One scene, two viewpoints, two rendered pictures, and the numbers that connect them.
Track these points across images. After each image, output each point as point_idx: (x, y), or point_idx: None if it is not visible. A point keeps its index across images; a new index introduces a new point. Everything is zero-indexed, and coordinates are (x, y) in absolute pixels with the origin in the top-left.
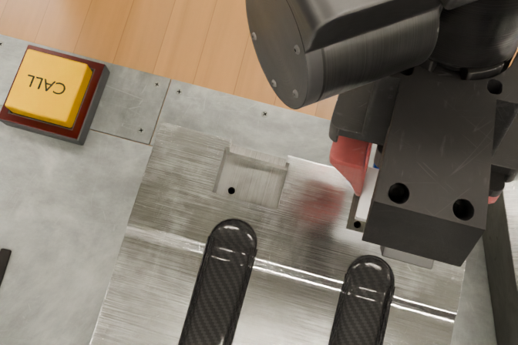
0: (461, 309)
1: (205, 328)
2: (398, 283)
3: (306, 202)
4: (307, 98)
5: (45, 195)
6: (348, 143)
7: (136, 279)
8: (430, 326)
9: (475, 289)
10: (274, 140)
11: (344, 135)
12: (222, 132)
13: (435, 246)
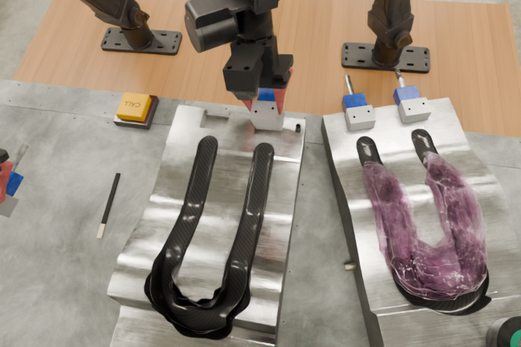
0: (317, 175)
1: (199, 177)
2: (276, 150)
3: (237, 126)
4: (200, 44)
5: (134, 150)
6: None
7: (170, 162)
8: (290, 166)
9: (322, 166)
10: None
11: None
12: None
13: (244, 84)
